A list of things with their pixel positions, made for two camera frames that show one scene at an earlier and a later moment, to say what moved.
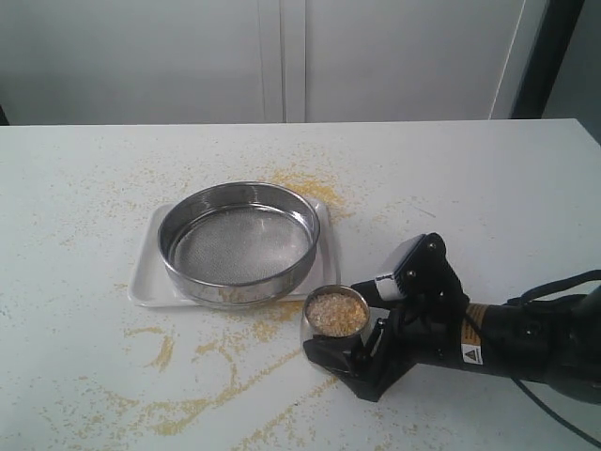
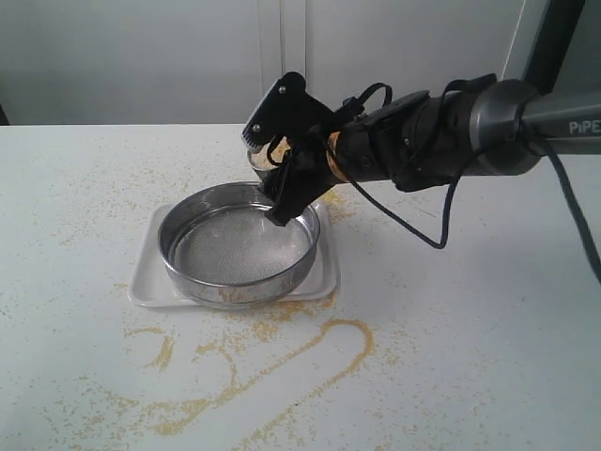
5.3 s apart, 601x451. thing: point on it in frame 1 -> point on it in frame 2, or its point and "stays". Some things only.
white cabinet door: [330, 61] stays
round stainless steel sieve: [238, 243] stays
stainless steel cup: [335, 311] -> [267, 158]
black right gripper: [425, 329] -> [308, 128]
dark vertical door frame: [557, 29] stays
